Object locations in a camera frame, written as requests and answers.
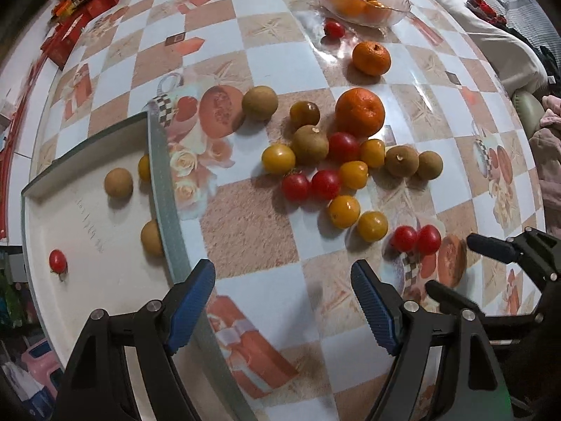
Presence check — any dark brownish cherry tomato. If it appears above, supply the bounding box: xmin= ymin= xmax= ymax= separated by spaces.
xmin=289 ymin=101 xmax=321 ymax=126

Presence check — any pink plastic stool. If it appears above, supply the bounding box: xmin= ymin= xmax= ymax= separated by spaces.
xmin=20 ymin=338 xmax=62 ymax=400

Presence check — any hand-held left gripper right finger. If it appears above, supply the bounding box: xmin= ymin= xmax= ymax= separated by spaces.
xmin=350 ymin=260 xmax=513 ymax=421

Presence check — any brown longan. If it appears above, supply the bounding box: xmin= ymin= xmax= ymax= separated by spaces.
xmin=241 ymin=85 xmax=279 ymax=122
xmin=416 ymin=151 xmax=444 ymax=181
xmin=140 ymin=220 xmax=165 ymax=258
xmin=291 ymin=125 xmax=330 ymax=166
xmin=385 ymin=146 xmax=420 ymax=179
xmin=104 ymin=167 xmax=133 ymax=199

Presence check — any small orange mandarin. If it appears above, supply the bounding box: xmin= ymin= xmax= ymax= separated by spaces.
xmin=352 ymin=41 xmax=392 ymax=76

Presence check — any red gift box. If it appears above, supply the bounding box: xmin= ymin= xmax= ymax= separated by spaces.
xmin=40 ymin=11 xmax=88 ymax=68
xmin=79 ymin=0 xmax=124 ymax=18

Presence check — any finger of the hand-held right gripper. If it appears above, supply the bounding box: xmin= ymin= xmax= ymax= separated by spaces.
xmin=426 ymin=280 xmax=487 ymax=316
xmin=467 ymin=234 xmax=520 ymax=265

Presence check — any white rectangular tray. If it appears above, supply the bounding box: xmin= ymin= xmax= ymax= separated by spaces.
xmin=20 ymin=112 xmax=257 ymax=421

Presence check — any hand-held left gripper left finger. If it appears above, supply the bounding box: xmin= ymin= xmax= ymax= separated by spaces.
xmin=53 ymin=259 xmax=216 ymax=421

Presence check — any large orange mandarin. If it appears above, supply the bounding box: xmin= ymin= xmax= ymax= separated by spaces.
xmin=335 ymin=88 xmax=386 ymax=138

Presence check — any pink cloth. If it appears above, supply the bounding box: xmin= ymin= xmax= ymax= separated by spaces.
xmin=528 ymin=94 xmax=561 ymax=246

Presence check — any white duvet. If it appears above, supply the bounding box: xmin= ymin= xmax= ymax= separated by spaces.
xmin=394 ymin=0 xmax=546 ymax=94

